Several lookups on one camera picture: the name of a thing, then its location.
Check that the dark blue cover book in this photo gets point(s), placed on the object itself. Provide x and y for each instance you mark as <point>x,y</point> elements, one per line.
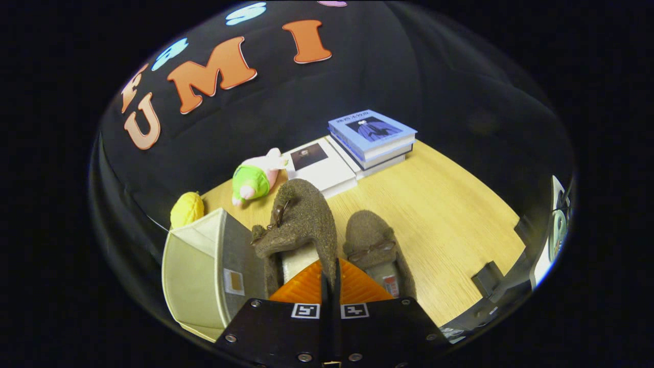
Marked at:
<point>388,157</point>

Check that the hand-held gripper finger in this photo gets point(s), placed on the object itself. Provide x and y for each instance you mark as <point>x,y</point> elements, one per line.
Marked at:
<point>337,291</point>
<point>325,291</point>

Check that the light blue book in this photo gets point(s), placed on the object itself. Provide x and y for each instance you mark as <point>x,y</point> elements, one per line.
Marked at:
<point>373,130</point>

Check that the black backdrop cloth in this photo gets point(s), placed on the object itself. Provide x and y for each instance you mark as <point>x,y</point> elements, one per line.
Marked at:
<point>306,97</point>

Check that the grey fabric storage box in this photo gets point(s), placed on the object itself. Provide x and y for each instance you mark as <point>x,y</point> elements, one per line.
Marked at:
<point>194,276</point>

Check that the white book with portrait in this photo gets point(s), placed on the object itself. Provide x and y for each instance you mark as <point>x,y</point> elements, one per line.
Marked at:
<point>322,168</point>

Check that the black table bracket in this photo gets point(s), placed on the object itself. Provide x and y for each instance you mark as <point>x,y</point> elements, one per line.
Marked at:
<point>523,232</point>
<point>488,278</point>

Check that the pink and green plush toy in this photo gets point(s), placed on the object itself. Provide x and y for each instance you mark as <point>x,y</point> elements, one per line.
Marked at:
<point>250,181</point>

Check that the yellow knitted ball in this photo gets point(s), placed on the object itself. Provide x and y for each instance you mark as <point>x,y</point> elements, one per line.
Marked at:
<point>186,209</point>

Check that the brown fuzzy shoe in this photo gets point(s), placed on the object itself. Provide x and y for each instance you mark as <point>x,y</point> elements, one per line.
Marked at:
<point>368,230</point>
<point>306,214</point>

